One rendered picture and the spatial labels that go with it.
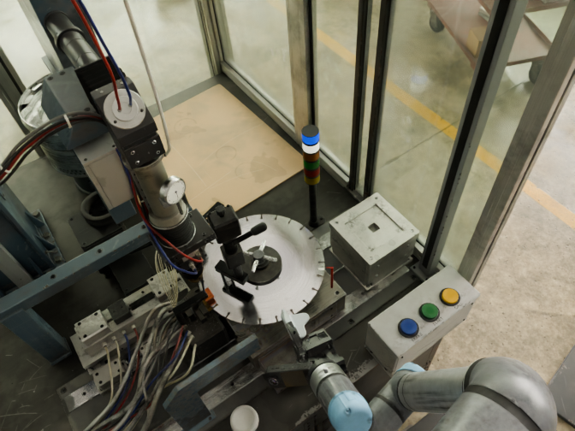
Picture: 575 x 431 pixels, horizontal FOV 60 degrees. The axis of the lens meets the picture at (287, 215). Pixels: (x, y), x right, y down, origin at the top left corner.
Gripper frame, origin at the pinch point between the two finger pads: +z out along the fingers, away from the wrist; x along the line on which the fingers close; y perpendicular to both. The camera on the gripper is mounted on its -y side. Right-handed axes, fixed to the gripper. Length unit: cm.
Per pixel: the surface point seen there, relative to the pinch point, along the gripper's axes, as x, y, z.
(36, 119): 65, -43, 62
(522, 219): -49, 140, 86
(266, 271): 14.4, 1.0, 8.3
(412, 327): -5.1, 27.8, -11.0
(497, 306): -68, 99, 58
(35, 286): 30, -51, 16
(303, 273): 11.3, 9.4, 5.7
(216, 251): 20.2, -8.7, 18.9
